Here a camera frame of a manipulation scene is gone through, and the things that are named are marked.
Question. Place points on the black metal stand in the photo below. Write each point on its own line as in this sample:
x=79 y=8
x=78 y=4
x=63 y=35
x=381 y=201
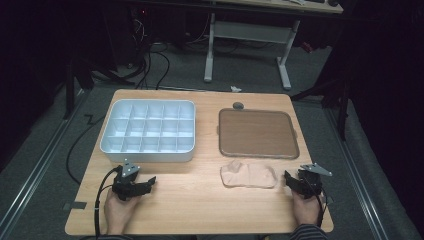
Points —
x=70 y=90
x=341 y=110

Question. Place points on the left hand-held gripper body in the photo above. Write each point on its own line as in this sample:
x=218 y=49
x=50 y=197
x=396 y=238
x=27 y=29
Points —
x=125 y=186

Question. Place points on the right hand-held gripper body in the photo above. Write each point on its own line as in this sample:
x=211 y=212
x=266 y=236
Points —
x=310 y=185

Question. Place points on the white compartment storage box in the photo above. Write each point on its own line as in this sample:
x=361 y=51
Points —
x=148 y=131

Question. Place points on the metal floor rail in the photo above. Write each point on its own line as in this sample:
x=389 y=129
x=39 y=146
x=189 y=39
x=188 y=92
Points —
x=36 y=166
x=356 y=180

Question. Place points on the white crumpled paper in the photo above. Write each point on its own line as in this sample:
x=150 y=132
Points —
x=235 y=89

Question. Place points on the brown wooden tray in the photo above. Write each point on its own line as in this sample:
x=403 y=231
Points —
x=258 y=133

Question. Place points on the person's right hand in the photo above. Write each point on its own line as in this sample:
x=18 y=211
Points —
x=305 y=210

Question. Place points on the person's left hand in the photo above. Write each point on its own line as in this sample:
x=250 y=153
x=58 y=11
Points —
x=118 y=210

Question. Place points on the dark round table grommet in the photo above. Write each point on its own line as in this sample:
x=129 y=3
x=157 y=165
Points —
x=238 y=106

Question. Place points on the white-legged wooden desk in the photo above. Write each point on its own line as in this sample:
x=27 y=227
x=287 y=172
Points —
x=253 y=31

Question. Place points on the grey tape piece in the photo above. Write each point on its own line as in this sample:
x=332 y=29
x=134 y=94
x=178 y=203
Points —
x=329 y=200
x=76 y=205

